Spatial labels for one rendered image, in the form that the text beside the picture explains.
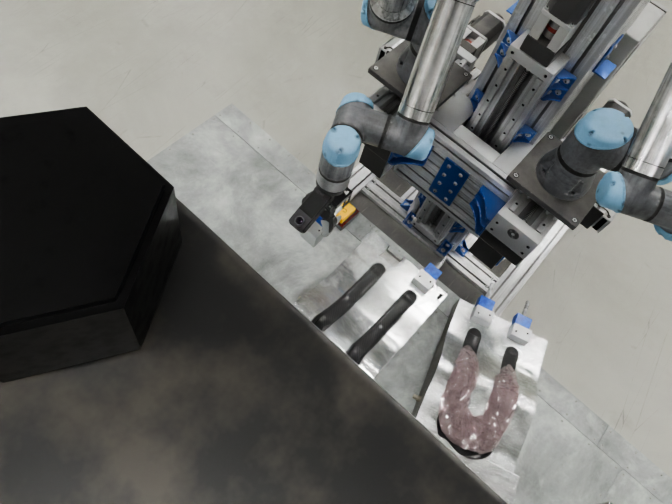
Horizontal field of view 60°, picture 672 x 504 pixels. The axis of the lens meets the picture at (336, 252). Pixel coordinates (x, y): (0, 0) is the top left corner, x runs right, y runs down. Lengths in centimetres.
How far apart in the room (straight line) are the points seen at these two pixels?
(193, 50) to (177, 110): 39
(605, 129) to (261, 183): 92
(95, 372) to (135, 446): 3
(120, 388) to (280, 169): 154
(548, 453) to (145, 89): 233
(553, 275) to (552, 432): 131
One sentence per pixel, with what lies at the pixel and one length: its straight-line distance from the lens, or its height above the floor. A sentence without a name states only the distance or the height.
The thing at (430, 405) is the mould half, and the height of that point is 88.
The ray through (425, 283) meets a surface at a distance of 153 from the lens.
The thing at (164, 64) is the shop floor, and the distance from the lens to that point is 313.
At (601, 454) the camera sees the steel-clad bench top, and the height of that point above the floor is 80.
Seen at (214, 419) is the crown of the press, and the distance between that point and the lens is 24.
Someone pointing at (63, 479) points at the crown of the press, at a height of 200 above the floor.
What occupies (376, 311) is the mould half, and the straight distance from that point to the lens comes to 150.
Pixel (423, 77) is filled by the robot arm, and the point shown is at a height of 138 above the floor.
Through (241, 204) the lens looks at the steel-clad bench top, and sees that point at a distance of 169.
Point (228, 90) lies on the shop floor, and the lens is 302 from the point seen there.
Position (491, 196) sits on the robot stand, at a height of 90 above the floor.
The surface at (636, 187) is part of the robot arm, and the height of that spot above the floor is 138.
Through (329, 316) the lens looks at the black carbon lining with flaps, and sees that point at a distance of 144.
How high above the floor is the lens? 224
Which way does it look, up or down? 61 degrees down
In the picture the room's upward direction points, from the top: 20 degrees clockwise
